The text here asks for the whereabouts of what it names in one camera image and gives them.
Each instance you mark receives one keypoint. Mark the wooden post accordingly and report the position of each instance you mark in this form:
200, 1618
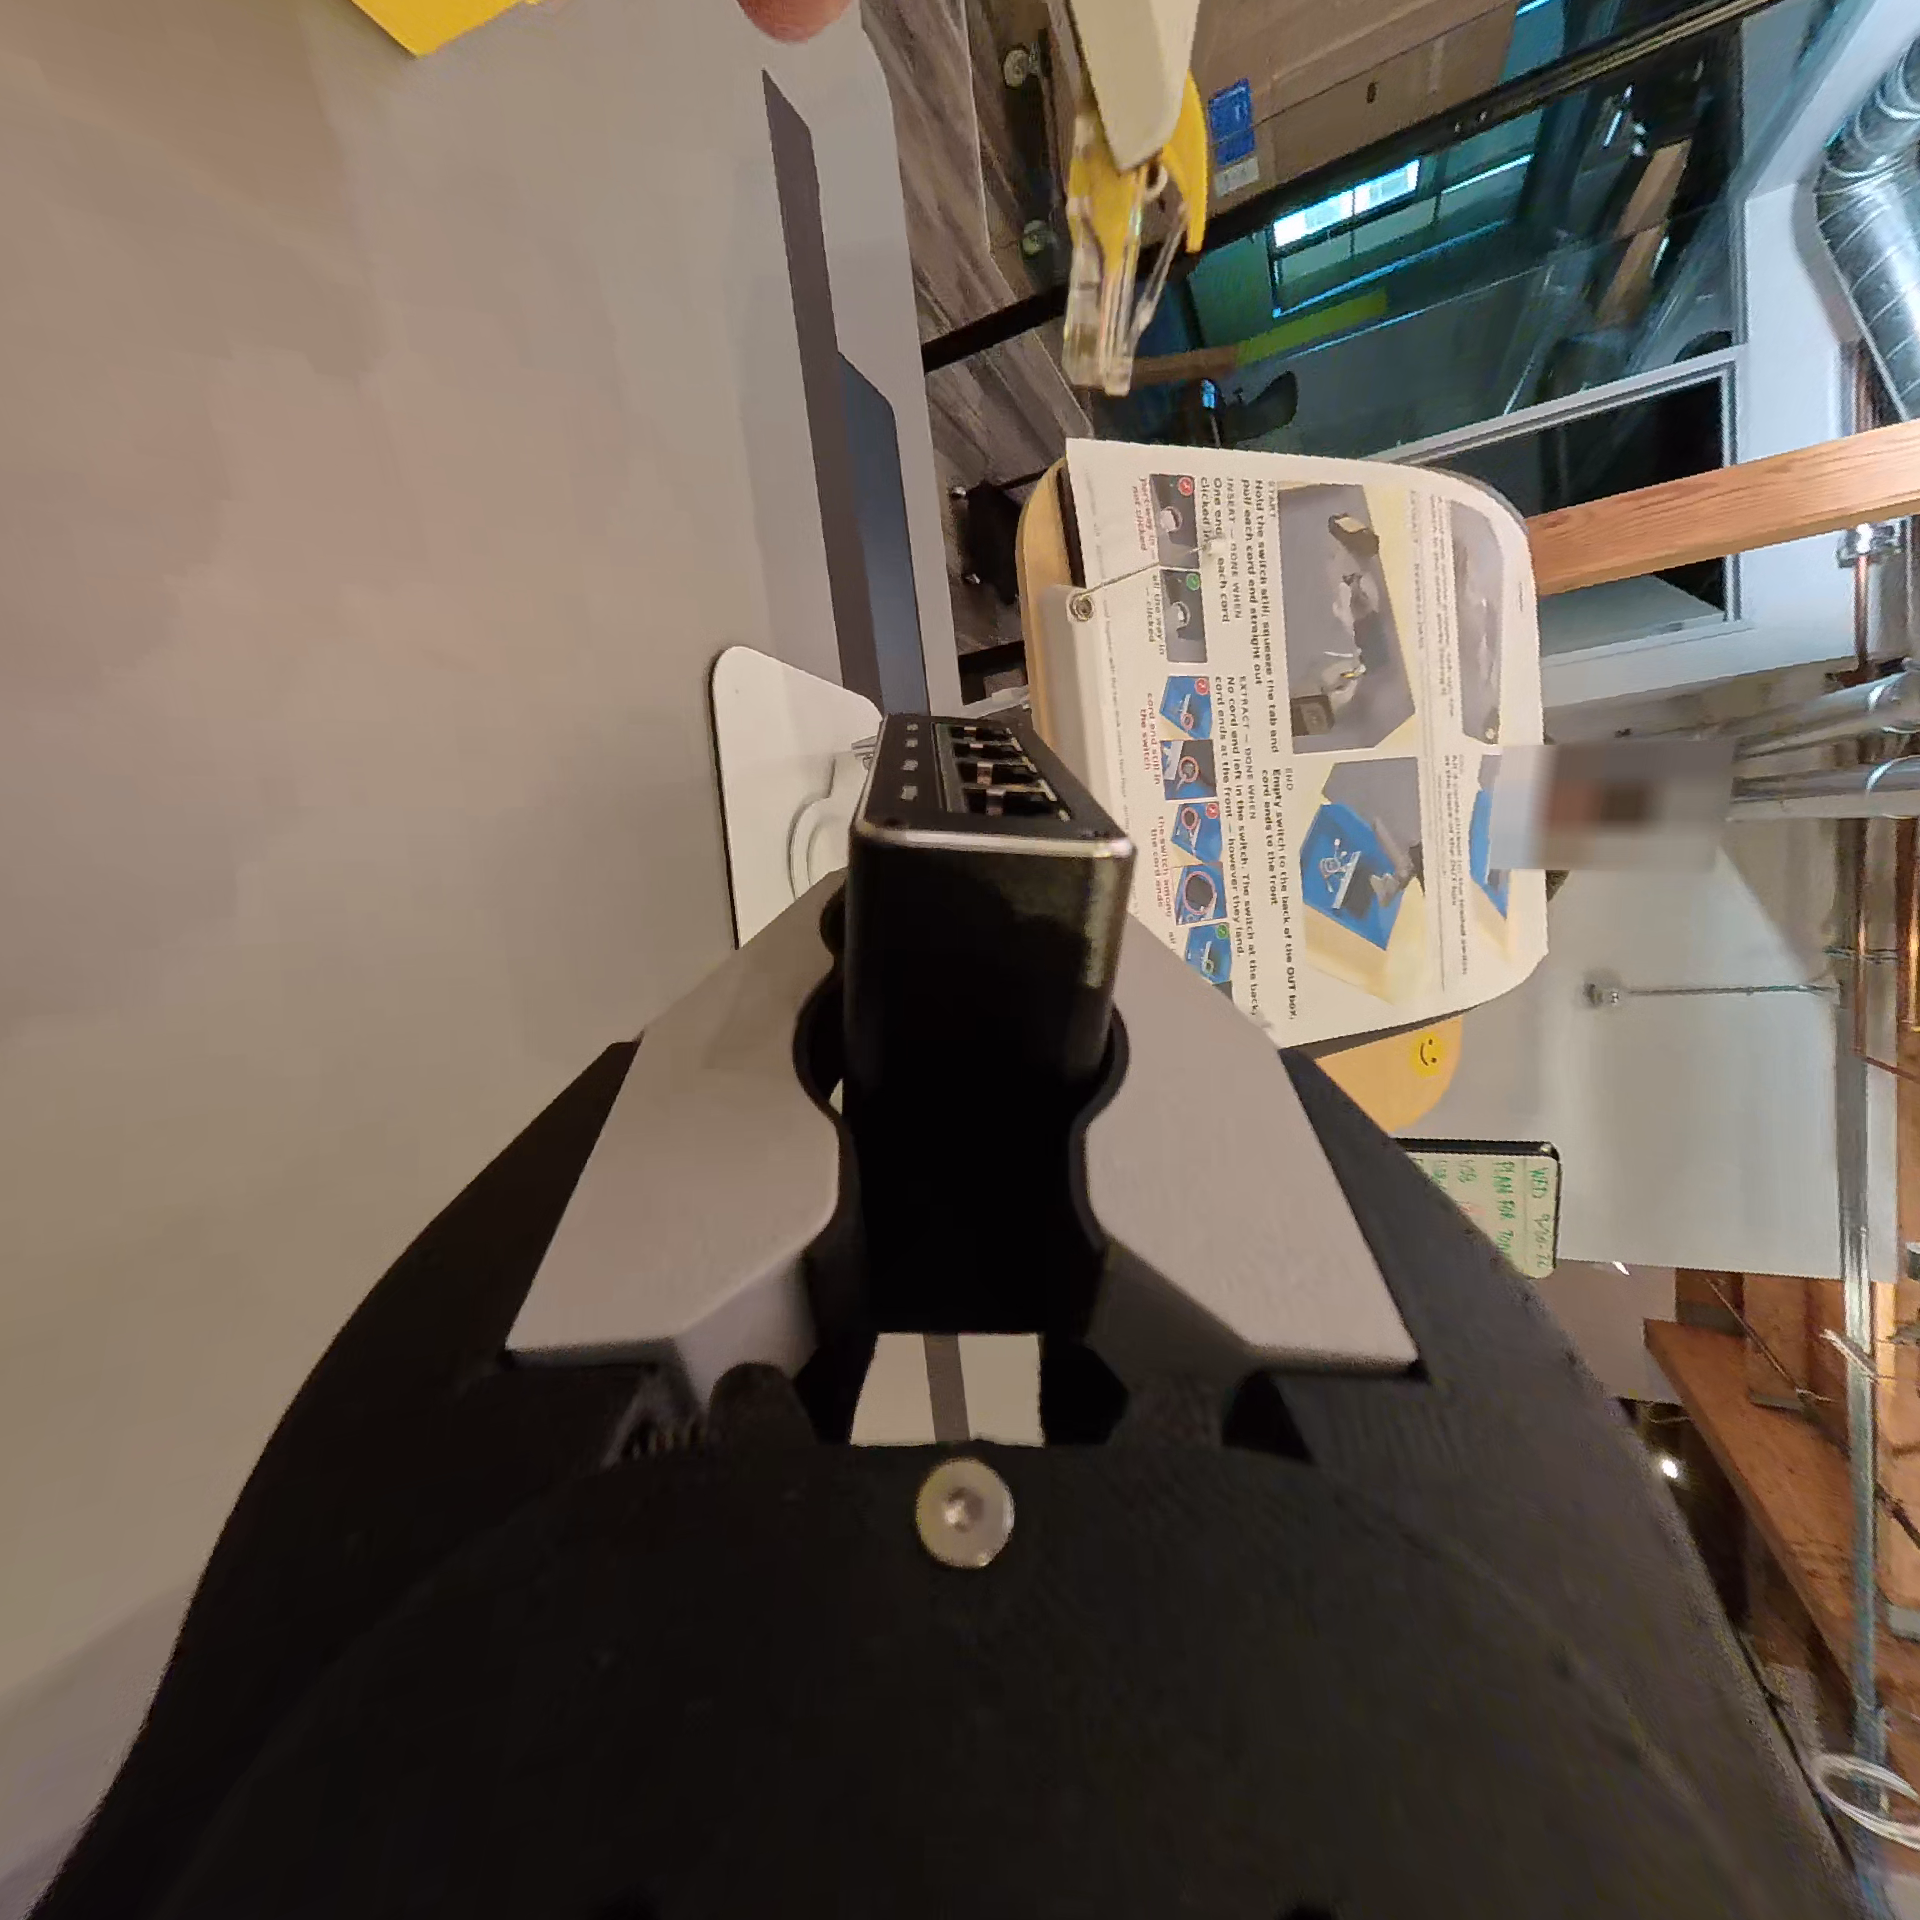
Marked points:
1726, 510

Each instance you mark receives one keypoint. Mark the black ethernet splitter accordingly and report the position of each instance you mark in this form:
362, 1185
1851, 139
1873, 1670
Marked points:
975, 1050

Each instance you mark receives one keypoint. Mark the large whiteboard green writing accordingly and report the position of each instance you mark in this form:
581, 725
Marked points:
1484, 1208

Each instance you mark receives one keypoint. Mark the wooden display board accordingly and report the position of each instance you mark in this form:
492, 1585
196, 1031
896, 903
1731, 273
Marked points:
1395, 1087

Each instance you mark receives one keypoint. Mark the silver air duct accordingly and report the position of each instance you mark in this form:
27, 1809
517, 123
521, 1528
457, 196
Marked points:
1875, 225

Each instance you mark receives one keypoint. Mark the white stand base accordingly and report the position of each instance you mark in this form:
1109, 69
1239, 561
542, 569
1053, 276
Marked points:
763, 781

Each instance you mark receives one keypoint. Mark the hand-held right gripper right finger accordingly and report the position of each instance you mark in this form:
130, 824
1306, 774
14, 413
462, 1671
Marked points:
1247, 1185

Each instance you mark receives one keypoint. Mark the person's left hand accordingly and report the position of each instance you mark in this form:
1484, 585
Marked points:
795, 15

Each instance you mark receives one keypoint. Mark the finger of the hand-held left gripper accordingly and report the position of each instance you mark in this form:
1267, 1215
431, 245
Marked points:
1140, 75

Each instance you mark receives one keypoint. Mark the yellow plastic bin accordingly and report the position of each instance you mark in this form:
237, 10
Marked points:
451, 18

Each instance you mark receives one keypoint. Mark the printed instruction sheet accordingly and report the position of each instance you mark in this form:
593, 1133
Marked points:
1395, 838

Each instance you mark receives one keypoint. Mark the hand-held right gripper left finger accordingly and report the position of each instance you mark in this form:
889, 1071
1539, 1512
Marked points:
675, 1170

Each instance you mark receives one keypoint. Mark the cardboard box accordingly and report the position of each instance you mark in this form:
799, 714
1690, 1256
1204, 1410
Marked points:
1350, 75

